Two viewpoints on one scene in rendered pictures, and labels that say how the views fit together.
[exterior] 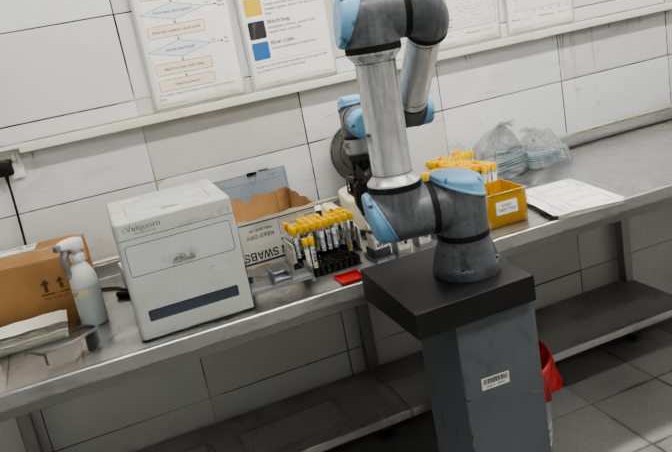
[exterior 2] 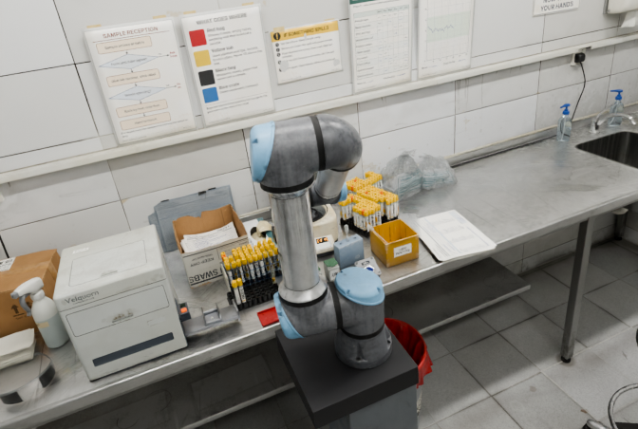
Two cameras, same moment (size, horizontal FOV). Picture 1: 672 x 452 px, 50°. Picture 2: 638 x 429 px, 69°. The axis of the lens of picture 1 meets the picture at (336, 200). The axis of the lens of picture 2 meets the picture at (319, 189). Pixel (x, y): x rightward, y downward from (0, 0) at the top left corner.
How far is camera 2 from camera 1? 0.69 m
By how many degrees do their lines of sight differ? 11
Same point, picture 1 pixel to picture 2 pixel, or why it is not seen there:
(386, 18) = (298, 162)
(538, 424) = not seen: outside the picture
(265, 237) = (206, 263)
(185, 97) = (143, 134)
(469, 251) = (365, 345)
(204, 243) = (140, 305)
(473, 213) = (371, 318)
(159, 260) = (100, 321)
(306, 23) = (250, 71)
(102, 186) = (74, 206)
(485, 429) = not seen: outside the picture
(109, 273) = not seen: hidden behind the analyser
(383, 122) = (293, 249)
